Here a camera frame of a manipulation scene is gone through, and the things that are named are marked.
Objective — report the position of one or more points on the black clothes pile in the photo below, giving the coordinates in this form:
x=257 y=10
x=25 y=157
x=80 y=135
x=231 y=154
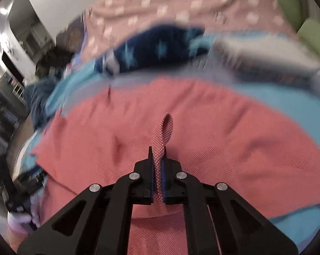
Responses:
x=53 y=63

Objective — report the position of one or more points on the navy star fleece blanket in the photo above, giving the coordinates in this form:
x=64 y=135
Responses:
x=161 y=45

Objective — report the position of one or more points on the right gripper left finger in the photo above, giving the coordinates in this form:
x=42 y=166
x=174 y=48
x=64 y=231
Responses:
x=98 y=220

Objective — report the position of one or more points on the left hand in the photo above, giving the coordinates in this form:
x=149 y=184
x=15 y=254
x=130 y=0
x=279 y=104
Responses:
x=21 y=222

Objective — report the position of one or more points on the blue patterned bed cover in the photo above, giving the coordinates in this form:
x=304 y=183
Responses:
x=295 y=116

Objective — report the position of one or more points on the green cushion near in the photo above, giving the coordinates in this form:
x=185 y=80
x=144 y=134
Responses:
x=309 y=33

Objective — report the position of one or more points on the folded grey floral clothes stack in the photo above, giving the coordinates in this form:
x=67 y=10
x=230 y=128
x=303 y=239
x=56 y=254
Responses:
x=270 y=59

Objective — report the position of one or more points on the dark teal blanket pile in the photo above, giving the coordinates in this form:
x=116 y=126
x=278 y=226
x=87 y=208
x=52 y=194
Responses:
x=35 y=96

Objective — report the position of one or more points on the green cushion far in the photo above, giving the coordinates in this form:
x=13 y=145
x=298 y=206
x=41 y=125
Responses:
x=292 y=11

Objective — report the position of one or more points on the green cushion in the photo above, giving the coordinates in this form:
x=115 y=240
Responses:
x=309 y=33
x=292 y=11

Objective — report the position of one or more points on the pink polka dot pillowcase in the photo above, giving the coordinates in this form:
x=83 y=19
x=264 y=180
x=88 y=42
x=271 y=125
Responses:
x=110 y=22

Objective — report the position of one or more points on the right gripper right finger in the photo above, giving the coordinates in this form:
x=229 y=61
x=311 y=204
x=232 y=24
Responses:
x=217 y=219

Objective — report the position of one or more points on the pink knit sweater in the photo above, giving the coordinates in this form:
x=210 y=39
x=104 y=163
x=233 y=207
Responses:
x=175 y=166

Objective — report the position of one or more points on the dark floral pillow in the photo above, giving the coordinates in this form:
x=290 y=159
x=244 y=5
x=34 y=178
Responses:
x=72 y=37

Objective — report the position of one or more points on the white rack shelf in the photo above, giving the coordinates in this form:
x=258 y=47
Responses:
x=18 y=90

